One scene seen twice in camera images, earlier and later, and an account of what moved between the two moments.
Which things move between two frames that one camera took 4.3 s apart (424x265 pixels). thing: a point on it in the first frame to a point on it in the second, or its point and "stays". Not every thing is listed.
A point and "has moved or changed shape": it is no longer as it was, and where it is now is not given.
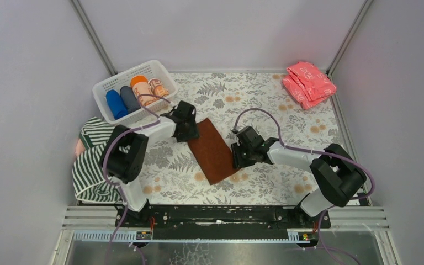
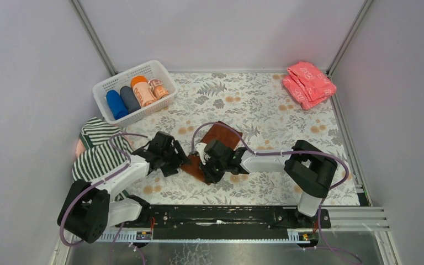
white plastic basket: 152,69 stays
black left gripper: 188,131 to 173,157
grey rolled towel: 129,99 stays
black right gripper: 241,153 to 207,165
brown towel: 214,152 has moved or changed shape
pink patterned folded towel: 308,83 stays
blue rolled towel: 116,104 stays
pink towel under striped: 80,148 stays
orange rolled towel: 140,84 stays
